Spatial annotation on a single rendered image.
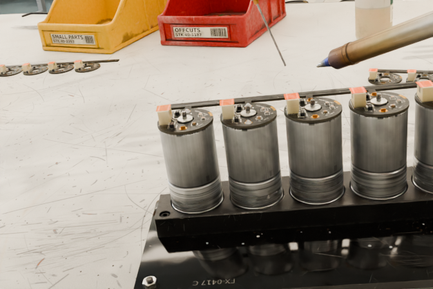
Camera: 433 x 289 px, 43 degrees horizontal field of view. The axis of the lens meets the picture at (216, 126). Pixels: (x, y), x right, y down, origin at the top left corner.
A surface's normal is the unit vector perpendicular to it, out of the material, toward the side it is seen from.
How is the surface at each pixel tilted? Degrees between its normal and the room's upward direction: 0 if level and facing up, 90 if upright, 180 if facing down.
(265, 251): 0
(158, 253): 0
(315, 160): 90
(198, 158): 90
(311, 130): 90
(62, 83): 0
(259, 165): 90
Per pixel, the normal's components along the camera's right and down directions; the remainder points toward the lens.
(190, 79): -0.12, -0.90
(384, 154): -0.09, 0.43
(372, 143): -0.42, 0.43
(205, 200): 0.34, 0.36
